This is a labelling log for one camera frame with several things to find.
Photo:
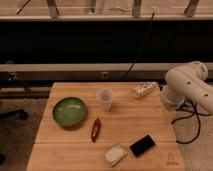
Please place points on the black eraser block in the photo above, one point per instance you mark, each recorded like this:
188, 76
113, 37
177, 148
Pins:
142, 145

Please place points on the translucent ceramic cup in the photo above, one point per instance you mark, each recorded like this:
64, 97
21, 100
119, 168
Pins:
105, 97

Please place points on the black office chair base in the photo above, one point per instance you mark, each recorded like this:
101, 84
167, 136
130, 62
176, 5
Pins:
20, 114

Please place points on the white wrapped packet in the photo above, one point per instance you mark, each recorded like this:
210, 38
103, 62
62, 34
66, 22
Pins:
143, 89

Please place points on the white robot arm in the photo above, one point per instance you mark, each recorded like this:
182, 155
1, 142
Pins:
187, 81

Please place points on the green bowl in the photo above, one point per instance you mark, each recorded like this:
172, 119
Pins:
69, 111

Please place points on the white sponge block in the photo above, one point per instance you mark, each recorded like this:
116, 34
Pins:
114, 155

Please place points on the red chili pepper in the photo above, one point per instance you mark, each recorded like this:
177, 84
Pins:
95, 129

